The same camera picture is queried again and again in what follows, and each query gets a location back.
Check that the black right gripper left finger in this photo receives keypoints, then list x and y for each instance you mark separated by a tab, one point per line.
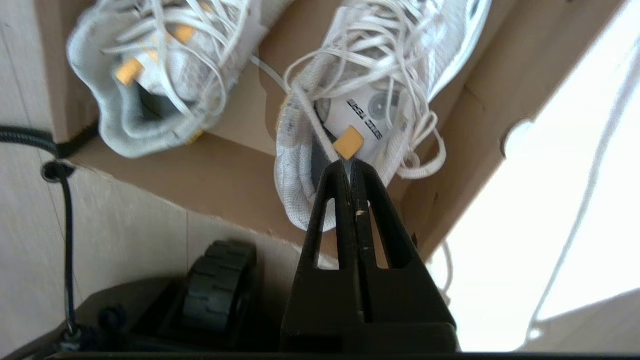
325	300

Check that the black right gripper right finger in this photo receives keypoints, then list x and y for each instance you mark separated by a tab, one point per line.
405	300

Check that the white mesh sneaker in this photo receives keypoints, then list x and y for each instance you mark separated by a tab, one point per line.
125	125
295	165

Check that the brown cardboard shoe box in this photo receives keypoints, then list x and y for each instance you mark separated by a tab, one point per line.
215	175

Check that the black and silver robot base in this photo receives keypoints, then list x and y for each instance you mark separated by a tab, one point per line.
125	310

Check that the black rubber base wheel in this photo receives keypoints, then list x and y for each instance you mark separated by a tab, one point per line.
215	290

